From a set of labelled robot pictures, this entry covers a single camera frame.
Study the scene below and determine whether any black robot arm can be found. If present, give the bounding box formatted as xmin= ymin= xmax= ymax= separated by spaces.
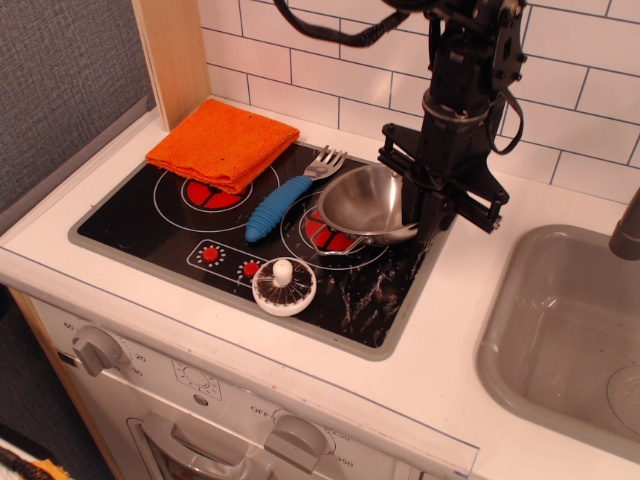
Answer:
xmin=379 ymin=1 xmax=527 ymax=243

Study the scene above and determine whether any grey oven temperature knob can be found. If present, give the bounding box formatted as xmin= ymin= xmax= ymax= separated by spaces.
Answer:
xmin=264 ymin=415 xmax=329 ymax=474

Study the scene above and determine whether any orange and black cloth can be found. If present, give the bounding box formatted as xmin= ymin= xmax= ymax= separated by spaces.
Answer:
xmin=1 ymin=447 xmax=71 ymax=480

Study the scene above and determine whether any grey oven door handle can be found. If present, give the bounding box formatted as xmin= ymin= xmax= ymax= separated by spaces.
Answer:
xmin=141 ymin=414 xmax=276 ymax=479

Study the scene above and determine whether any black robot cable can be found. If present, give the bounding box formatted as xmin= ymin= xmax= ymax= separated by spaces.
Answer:
xmin=272 ymin=0 xmax=525 ymax=156

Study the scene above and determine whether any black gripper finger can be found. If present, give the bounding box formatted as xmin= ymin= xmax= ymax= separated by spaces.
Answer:
xmin=401 ymin=172 xmax=425 ymax=231
xmin=418 ymin=189 xmax=456 ymax=243

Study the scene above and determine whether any red stove knob right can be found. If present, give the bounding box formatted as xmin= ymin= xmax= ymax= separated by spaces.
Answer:
xmin=242 ymin=262 xmax=260 ymax=278

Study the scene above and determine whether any wooden side post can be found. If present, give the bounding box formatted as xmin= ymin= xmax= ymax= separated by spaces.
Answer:
xmin=132 ymin=0 xmax=211 ymax=132

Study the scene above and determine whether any red stove knob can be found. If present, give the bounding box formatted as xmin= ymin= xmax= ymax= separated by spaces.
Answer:
xmin=242 ymin=262 xmax=260 ymax=278
xmin=201 ymin=246 xmax=220 ymax=263

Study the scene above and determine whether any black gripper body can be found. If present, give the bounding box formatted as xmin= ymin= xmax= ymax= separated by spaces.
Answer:
xmin=379 ymin=110 xmax=509 ymax=233

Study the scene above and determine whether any black toy stovetop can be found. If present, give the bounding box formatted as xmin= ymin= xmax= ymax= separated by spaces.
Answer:
xmin=69 ymin=143 xmax=446 ymax=361

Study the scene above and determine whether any fork with blue handle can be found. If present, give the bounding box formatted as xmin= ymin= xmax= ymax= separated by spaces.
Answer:
xmin=245 ymin=146 xmax=348 ymax=243

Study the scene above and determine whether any orange folded towel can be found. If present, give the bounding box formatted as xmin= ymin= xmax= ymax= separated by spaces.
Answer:
xmin=146 ymin=99 xmax=300 ymax=194

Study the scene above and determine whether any grey faucet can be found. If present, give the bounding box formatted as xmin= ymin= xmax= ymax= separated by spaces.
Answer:
xmin=608 ymin=190 xmax=640 ymax=261

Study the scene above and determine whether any grey sink basin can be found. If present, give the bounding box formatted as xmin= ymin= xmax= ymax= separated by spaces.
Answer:
xmin=477 ymin=225 xmax=639 ymax=462

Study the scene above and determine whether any white round dish brush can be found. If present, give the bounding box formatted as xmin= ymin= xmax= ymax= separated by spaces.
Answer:
xmin=252 ymin=257 xmax=317 ymax=317

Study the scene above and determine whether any stainless steel bowl with handles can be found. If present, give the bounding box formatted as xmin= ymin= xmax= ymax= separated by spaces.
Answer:
xmin=315 ymin=164 xmax=417 ymax=256

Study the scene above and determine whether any red stove knob left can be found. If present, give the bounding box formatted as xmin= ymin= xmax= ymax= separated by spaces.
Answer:
xmin=201 ymin=246 xmax=220 ymax=263

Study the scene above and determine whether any grey timer knob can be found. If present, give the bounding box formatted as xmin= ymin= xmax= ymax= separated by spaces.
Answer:
xmin=72 ymin=326 xmax=123 ymax=377

